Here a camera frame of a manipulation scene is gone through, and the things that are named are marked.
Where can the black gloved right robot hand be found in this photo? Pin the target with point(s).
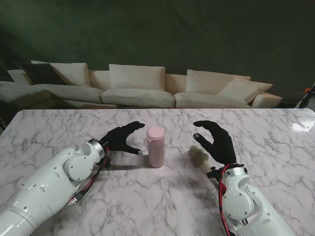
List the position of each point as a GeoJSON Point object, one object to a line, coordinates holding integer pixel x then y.
{"type": "Point", "coordinates": [221, 145]}

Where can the pink thermos bottle body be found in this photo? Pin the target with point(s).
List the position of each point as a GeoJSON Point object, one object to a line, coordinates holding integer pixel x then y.
{"type": "Point", "coordinates": [155, 155]}

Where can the stand with orange clamp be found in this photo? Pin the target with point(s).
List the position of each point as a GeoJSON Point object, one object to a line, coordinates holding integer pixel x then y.
{"type": "Point", "coordinates": [307, 98]}

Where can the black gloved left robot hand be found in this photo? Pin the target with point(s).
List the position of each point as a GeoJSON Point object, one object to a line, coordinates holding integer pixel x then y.
{"type": "Point", "coordinates": [118, 140]}

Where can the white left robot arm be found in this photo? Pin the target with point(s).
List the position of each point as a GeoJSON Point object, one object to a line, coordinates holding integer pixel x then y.
{"type": "Point", "coordinates": [49, 182]}

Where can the large cream cushion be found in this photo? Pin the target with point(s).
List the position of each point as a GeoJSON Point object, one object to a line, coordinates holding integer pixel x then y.
{"type": "Point", "coordinates": [206, 82]}

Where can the cream fabric sofa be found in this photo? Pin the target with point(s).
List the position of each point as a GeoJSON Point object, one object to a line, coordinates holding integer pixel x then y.
{"type": "Point", "coordinates": [137, 97]}

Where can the wide rectangular cream cushion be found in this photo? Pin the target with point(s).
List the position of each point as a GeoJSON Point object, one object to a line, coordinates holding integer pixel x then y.
{"type": "Point", "coordinates": [136, 77]}

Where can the tilted small cream cushion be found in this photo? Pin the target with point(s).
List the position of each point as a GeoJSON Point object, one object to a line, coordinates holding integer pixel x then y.
{"type": "Point", "coordinates": [248, 89]}

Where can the cream cushion behind dark cushion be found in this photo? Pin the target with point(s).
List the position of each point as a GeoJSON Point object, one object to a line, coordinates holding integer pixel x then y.
{"type": "Point", "coordinates": [73, 73]}

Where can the dark brown cushion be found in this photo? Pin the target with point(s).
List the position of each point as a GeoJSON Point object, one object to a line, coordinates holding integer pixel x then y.
{"type": "Point", "coordinates": [39, 73]}

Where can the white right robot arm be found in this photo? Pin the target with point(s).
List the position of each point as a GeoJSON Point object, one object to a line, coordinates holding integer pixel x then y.
{"type": "Point", "coordinates": [236, 204]}

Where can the pink thermos lid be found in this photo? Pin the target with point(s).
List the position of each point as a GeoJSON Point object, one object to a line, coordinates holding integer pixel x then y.
{"type": "Point", "coordinates": [155, 134]}

